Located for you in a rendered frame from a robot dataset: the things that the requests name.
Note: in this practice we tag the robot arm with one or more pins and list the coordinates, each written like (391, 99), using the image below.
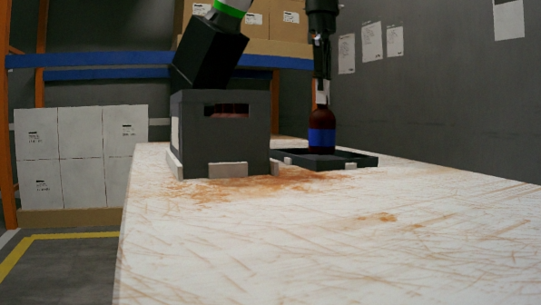
(226, 15)

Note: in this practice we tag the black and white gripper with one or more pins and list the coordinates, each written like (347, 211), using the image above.
(324, 24)

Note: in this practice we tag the dark grey crate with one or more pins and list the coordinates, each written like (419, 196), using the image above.
(200, 140)

